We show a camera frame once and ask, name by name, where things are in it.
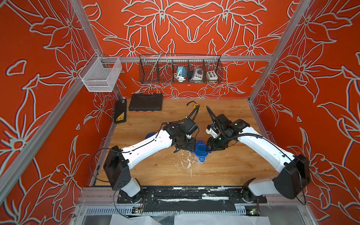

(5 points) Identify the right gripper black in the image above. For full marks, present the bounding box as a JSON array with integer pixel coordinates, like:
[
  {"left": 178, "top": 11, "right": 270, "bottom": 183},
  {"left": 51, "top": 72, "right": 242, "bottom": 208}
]
[{"left": 202, "top": 131, "right": 233, "bottom": 152}]

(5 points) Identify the blue lid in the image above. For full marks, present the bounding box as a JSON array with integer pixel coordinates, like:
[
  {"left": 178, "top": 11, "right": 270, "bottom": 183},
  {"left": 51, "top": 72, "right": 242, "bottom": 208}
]
[
  {"left": 145, "top": 132, "right": 157, "bottom": 139},
  {"left": 194, "top": 140, "right": 209, "bottom": 158}
]

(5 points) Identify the clear plastic container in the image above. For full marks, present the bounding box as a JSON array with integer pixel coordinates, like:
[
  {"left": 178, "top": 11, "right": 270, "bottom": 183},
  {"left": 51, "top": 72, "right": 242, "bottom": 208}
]
[{"left": 194, "top": 156, "right": 205, "bottom": 165}]

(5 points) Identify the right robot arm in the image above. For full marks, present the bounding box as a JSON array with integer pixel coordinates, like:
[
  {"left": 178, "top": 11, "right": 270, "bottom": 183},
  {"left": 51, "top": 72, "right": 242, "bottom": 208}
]
[{"left": 206, "top": 120, "right": 310, "bottom": 203}]

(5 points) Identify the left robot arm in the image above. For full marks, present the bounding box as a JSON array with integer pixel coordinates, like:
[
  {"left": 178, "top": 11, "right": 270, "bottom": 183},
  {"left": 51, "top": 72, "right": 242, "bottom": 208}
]
[{"left": 103, "top": 123, "right": 198, "bottom": 197}]

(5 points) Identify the yellow tape measure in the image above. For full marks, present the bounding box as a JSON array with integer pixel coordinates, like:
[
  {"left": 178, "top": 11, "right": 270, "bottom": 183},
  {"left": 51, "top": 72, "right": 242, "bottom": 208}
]
[{"left": 186, "top": 100, "right": 201, "bottom": 109}]

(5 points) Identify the black tool case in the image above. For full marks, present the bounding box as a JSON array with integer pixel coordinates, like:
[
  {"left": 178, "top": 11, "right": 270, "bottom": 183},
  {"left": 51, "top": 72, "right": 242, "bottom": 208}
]
[{"left": 129, "top": 93, "right": 163, "bottom": 112}]

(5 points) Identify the white button box in basket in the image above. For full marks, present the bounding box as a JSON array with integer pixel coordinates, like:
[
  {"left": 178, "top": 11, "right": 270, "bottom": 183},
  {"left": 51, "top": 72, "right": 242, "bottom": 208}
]
[{"left": 206, "top": 70, "right": 218, "bottom": 83}]

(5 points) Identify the grey device in basket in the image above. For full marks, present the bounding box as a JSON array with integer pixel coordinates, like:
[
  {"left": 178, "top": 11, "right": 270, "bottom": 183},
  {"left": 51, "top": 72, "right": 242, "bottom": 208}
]
[{"left": 188, "top": 67, "right": 203, "bottom": 83}]

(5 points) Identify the blue white item in basket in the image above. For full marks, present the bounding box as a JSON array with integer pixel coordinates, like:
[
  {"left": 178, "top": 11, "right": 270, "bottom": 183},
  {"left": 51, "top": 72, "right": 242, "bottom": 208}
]
[{"left": 173, "top": 67, "right": 188, "bottom": 83}]

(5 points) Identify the black box yellow label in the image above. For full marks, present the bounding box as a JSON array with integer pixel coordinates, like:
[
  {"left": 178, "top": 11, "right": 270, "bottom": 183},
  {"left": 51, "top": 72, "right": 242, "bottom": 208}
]
[{"left": 113, "top": 99, "right": 127, "bottom": 124}]

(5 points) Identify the aluminium crossbar back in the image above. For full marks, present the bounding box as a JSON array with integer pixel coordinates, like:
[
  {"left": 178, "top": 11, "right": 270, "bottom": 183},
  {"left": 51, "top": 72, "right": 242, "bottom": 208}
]
[{"left": 100, "top": 55, "right": 272, "bottom": 64}]

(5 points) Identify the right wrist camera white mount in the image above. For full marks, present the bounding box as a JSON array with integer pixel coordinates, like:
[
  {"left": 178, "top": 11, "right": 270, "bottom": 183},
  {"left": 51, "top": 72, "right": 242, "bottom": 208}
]
[{"left": 205, "top": 124, "right": 221, "bottom": 139}]

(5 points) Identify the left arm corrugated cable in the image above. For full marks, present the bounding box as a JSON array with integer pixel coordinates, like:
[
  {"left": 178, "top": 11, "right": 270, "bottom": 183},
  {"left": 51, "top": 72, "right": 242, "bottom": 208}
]
[{"left": 161, "top": 104, "right": 201, "bottom": 126}]

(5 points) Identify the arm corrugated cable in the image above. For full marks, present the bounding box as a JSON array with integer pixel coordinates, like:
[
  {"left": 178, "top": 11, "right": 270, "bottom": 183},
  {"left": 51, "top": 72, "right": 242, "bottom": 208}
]
[
  {"left": 161, "top": 104, "right": 201, "bottom": 126},
  {"left": 206, "top": 105, "right": 307, "bottom": 205}
]

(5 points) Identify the black wire wall basket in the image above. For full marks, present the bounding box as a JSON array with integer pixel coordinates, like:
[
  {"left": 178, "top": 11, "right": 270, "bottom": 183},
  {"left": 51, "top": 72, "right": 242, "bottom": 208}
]
[{"left": 139, "top": 53, "right": 223, "bottom": 84}]

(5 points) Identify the aluminium frame post left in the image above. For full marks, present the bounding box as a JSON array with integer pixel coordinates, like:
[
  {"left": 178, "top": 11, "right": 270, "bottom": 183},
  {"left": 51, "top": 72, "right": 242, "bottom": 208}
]
[{"left": 71, "top": 1, "right": 122, "bottom": 99}]

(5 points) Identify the aluminium frame post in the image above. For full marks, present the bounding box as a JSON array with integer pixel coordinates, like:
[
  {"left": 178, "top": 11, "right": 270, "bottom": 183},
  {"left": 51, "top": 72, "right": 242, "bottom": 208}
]
[
  {"left": 247, "top": 0, "right": 311, "bottom": 104},
  {"left": 71, "top": 1, "right": 122, "bottom": 99}
]

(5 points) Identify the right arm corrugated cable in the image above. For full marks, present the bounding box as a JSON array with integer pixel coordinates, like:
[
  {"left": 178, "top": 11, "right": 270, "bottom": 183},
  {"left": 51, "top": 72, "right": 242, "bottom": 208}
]
[{"left": 206, "top": 105, "right": 307, "bottom": 205}]

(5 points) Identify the white wire basket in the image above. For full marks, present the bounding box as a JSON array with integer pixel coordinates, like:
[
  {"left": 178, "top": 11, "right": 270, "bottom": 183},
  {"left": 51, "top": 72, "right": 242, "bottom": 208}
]
[{"left": 79, "top": 57, "right": 122, "bottom": 92}]

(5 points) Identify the aluminium frame post right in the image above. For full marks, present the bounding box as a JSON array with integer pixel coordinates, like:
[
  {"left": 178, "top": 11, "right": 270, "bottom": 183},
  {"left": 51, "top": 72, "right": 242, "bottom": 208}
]
[{"left": 247, "top": 0, "right": 311, "bottom": 104}]

